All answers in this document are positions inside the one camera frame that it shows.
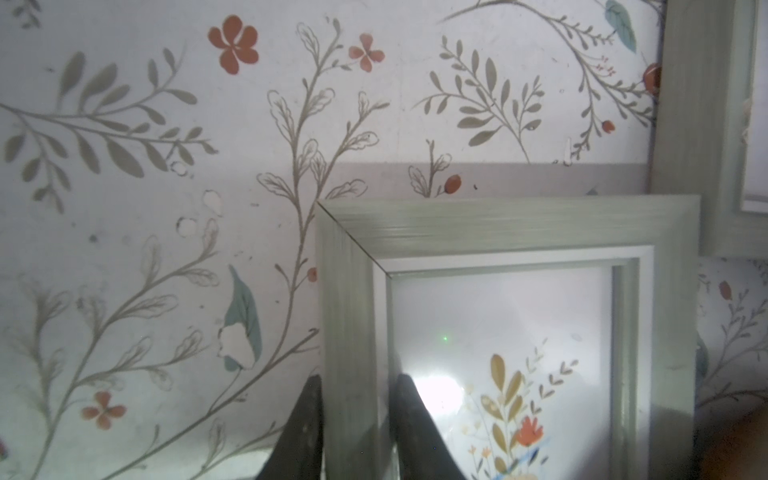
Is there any brown cloth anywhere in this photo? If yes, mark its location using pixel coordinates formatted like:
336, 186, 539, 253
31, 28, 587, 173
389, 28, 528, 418
699, 406, 767, 480

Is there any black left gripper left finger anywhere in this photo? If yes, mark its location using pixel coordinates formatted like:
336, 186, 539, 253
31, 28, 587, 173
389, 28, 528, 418
256, 375, 324, 480

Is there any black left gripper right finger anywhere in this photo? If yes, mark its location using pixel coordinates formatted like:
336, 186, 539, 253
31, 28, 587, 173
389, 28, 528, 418
389, 374, 466, 480

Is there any green picture frame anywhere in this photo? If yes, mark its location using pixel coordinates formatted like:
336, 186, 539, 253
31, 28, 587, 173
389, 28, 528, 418
316, 195, 700, 479
650, 0, 767, 260

